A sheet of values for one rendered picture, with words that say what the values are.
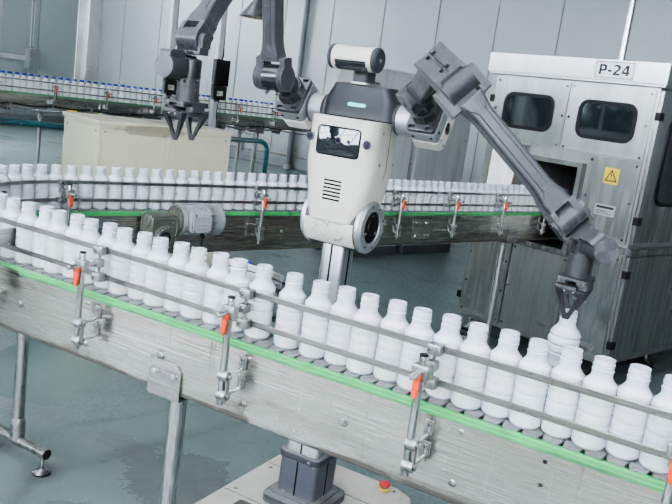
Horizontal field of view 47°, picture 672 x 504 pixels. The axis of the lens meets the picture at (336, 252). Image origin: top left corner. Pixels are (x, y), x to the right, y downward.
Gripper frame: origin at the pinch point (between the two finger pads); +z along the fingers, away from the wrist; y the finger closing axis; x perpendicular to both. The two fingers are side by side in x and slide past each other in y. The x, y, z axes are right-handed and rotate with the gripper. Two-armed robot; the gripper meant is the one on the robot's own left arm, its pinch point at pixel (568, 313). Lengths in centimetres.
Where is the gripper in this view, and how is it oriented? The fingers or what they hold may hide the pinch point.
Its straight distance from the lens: 188.1
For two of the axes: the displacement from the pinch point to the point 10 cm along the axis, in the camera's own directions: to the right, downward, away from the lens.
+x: -8.5, -2.4, 4.7
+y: 5.0, -0.9, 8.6
